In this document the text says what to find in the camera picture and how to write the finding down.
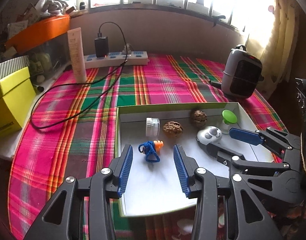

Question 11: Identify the white cat paw toy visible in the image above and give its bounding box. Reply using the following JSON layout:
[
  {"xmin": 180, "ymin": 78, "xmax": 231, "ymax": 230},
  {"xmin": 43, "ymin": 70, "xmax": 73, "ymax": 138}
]
[{"xmin": 196, "ymin": 126, "xmax": 222, "ymax": 145}]

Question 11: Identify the green cap small bottle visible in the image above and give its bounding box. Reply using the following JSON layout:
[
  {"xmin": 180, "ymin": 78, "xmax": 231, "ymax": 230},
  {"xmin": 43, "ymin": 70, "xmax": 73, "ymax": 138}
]
[{"xmin": 221, "ymin": 109, "xmax": 238, "ymax": 134}]

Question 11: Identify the brown walnut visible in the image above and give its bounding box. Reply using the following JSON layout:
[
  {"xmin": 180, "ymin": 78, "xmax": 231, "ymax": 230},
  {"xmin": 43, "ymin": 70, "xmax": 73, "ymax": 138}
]
[
  {"xmin": 190, "ymin": 109, "xmax": 208, "ymax": 128},
  {"xmin": 163, "ymin": 121, "xmax": 183, "ymax": 138}
]

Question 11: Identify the blue orange knitted toy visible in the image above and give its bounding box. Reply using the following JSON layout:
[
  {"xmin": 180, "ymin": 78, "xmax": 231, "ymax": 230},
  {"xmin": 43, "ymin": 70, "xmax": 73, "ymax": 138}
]
[{"xmin": 138, "ymin": 140, "xmax": 164, "ymax": 163}]

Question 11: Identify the white clear small jar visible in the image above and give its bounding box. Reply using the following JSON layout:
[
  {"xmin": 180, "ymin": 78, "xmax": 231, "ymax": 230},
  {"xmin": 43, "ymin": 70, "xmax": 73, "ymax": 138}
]
[{"xmin": 145, "ymin": 117, "xmax": 160, "ymax": 137}]

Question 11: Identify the white mushroom figurine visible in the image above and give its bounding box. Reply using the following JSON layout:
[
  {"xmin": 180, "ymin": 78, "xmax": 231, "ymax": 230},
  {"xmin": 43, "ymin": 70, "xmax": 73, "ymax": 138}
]
[{"xmin": 171, "ymin": 218, "xmax": 194, "ymax": 240}]

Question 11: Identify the grey black portable heater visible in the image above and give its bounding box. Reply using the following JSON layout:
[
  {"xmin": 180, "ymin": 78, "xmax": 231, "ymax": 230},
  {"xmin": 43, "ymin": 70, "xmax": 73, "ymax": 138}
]
[{"xmin": 209, "ymin": 44, "xmax": 264, "ymax": 99}]

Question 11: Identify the plaid pink green cloth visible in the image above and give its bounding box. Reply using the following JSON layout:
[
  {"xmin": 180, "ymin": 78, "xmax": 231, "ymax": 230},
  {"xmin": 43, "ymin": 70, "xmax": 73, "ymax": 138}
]
[{"xmin": 7, "ymin": 53, "xmax": 288, "ymax": 240}]

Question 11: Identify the white green cardboard tray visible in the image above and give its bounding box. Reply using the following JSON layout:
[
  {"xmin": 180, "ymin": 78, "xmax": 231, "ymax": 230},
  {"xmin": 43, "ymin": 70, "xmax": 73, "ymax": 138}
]
[{"xmin": 114, "ymin": 102, "xmax": 275, "ymax": 217}]

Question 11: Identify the cream heart pattern curtain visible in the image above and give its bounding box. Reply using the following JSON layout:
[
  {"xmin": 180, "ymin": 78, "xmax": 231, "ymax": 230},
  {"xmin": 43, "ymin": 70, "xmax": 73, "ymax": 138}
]
[{"xmin": 246, "ymin": 0, "xmax": 300, "ymax": 99}]

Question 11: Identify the yellow cardboard box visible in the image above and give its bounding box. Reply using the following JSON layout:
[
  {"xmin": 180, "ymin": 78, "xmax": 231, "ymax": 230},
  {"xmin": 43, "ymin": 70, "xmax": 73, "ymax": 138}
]
[{"xmin": 0, "ymin": 67, "xmax": 36, "ymax": 139}]

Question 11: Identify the white power strip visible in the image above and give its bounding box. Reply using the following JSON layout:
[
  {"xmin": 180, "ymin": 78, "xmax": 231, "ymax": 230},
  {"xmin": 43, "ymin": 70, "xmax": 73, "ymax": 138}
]
[{"xmin": 84, "ymin": 51, "xmax": 149, "ymax": 69}]

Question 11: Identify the white plug on strip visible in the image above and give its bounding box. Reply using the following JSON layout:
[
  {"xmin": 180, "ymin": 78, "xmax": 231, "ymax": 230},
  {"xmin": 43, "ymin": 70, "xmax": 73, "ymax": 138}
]
[{"xmin": 122, "ymin": 43, "xmax": 133, "ymax": 55}]

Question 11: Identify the striped green white box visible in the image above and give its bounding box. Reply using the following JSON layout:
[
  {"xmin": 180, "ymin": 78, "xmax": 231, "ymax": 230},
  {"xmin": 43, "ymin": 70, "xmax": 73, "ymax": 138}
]
[{"xmin": 0, "ymin": 55, "xmax": 30, "ymax": 80}]

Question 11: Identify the white cosmetic tube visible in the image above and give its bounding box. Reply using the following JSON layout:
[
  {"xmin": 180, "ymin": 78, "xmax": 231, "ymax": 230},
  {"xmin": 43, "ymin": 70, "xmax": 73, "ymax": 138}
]
[{"xmin": 67, "ymin": 27, "xmax": 87, "ymax": 83}]

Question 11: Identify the black charger adapter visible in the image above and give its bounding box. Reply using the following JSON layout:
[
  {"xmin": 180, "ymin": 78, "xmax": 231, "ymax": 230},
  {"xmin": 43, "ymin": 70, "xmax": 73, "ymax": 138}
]
[{"xmin": 94, "ymin": 32, "xmax": 109, "ymax": 58}]

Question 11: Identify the orange plastic basin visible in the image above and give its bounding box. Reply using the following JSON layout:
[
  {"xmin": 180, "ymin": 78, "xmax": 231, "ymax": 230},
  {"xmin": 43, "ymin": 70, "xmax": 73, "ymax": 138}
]
[{"xmin": 5, "ymin": 15, "xmax": 71, "ymax": 54}]

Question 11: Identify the black charger cable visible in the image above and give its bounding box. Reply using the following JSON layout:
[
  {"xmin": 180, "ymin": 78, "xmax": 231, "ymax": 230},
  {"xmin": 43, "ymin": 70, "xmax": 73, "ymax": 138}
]
[{"xmin": 29, "ymin": 21, "xmax": 129, "ymax": 130}]

